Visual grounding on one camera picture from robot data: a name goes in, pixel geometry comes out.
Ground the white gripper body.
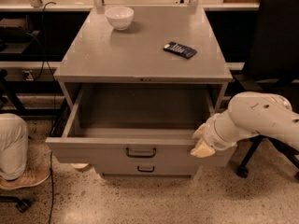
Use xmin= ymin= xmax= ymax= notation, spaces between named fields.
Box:
xmin=203 ymin=114 xmax=237 ymax=151

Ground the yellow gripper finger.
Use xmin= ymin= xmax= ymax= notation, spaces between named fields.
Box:
xmin=192 ymin=123 xmax=206 ymax=140
xmin=191 ymin=139 xmax=215 ymax=158

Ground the tan sneaker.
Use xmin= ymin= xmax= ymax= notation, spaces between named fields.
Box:
xmin=0 ymin=166 xmax=50 ymax=190

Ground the black office chair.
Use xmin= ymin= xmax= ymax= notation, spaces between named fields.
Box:
xmin=235 ymin=0 xmax=299 ymax=178

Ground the black chair base caster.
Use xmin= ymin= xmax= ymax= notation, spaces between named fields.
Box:
xmin=0 ymin=196 xmax=31 ymax=213

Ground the black cable on floor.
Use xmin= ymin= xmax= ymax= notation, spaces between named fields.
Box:
xmin=24 ymin=1 xmax=64 ymax=224

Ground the grey metal drawer cabinet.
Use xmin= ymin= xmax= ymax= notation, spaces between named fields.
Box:
xmin=46 ymin=6 xmax=233 ymax=177

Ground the white ceramic bowl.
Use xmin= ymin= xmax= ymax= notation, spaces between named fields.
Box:
xmin=105 ymin=7 xmax=135 ymax=30

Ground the beige trouser leg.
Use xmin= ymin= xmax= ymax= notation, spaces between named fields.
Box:
xmin=0 ymin=113 xmax=28 ymax=181

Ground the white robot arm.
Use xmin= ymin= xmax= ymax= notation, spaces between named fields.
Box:
xmin=191 ymin=91 xmax=299 ymax=158

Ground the dark blue snack packet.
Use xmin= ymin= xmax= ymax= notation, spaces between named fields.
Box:
xmin=164 ymin=41 xmax=197 ymax=59

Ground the small bowl on floor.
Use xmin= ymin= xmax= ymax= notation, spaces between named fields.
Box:
xmin=70 ymin=163 xmax=90 ymax=170

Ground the grey top drawer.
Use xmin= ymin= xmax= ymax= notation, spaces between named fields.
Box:
xmin=47 ymin=84 xmax=235 ymax=167

